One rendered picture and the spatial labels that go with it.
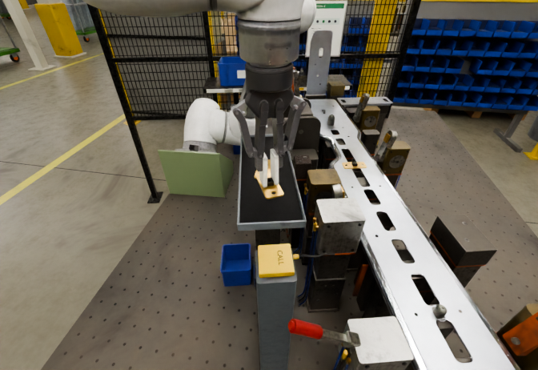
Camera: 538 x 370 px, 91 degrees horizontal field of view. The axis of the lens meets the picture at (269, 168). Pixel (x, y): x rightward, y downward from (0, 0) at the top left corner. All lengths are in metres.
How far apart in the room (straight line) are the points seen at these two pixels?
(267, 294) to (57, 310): 1.73
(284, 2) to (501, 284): 1.15
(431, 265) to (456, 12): 2.86
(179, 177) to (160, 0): 1.00
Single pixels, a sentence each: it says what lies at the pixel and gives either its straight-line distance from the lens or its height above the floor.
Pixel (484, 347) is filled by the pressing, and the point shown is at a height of 1.00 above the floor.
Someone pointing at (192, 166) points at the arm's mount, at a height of 0.88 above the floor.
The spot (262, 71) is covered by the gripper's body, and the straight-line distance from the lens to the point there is 0.41.
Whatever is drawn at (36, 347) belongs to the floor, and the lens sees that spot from 2.06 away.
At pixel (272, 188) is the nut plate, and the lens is 0.54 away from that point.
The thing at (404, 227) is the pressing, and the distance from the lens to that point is 0.84.
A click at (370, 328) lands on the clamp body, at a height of 1.06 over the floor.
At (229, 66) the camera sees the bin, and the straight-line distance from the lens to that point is 1.66.
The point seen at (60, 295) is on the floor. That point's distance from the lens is 2.18.
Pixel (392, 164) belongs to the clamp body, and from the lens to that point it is 1.13.
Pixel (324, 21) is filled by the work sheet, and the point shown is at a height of 1.35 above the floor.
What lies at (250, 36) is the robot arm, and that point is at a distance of 0.40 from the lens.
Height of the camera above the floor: 1.56
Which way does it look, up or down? 36 degrees down
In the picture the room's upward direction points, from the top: straight up
